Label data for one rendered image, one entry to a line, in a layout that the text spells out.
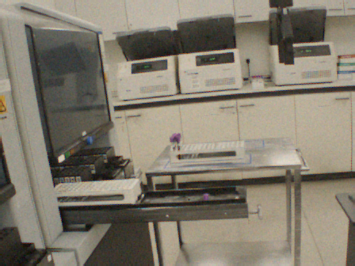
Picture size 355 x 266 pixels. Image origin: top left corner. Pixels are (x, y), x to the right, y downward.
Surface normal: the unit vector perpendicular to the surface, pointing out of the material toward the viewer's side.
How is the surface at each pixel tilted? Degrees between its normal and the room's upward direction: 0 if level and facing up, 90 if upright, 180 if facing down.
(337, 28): 90
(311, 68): 90
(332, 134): 90
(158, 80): 90
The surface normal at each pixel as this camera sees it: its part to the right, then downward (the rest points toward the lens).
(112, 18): -0.19, 0.29
